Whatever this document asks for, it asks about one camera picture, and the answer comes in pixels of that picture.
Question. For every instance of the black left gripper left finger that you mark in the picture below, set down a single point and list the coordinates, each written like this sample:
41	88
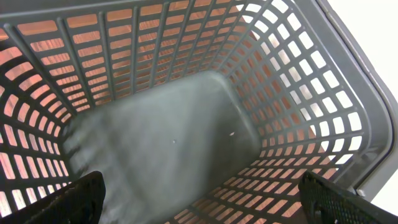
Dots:
80	202

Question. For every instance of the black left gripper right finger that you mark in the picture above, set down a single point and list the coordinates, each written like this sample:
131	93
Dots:
325	202

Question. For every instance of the dark grey plastic basket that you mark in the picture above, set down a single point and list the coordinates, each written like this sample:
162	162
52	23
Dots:
193	111

